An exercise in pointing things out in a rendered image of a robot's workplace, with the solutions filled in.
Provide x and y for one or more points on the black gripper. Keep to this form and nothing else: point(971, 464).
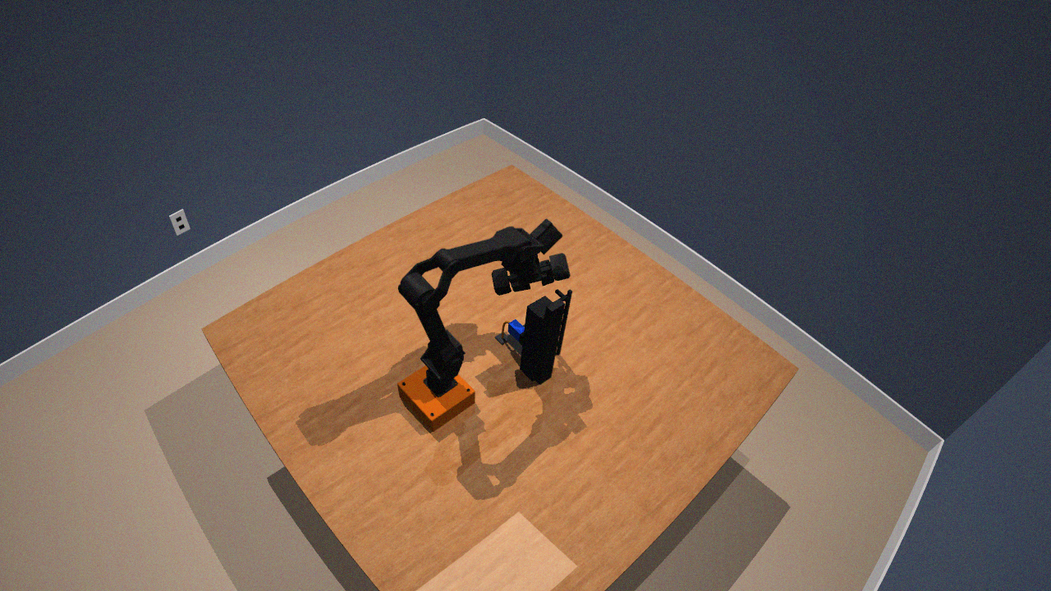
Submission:
point(545, 271)

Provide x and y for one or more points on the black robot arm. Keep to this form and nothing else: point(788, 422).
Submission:
point(516, 248)

